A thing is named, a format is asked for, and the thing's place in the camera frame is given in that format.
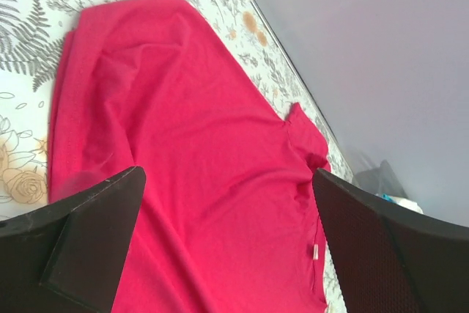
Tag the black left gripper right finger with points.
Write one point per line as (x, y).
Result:
(388, 258)

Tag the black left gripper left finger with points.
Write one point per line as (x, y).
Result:
(69, 255)

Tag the pink t shirt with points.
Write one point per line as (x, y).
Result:
(228, 222)

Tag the white and aqua t shirt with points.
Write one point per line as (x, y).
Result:
(411, 205)

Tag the teal blue t shirt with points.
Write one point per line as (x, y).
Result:
(387, 197)

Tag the clear plastic bin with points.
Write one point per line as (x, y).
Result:
(380, 180)

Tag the floral patterned table mat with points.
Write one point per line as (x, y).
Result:
(33, 33)

